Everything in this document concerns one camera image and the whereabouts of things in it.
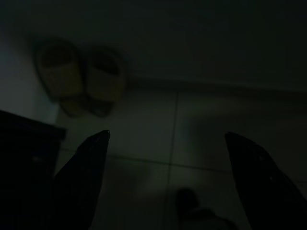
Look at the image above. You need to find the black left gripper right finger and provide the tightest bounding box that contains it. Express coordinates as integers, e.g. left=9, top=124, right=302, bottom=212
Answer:
left=224, top=131, right=307, bottom=230

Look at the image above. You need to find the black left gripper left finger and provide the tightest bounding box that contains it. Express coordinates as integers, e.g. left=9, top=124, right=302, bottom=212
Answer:
left=51, top=130, right=111, bottom=230

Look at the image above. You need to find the black cabinet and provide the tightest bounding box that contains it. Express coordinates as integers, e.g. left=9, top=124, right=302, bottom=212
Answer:
left=0, top=110, right=67, bottom=230

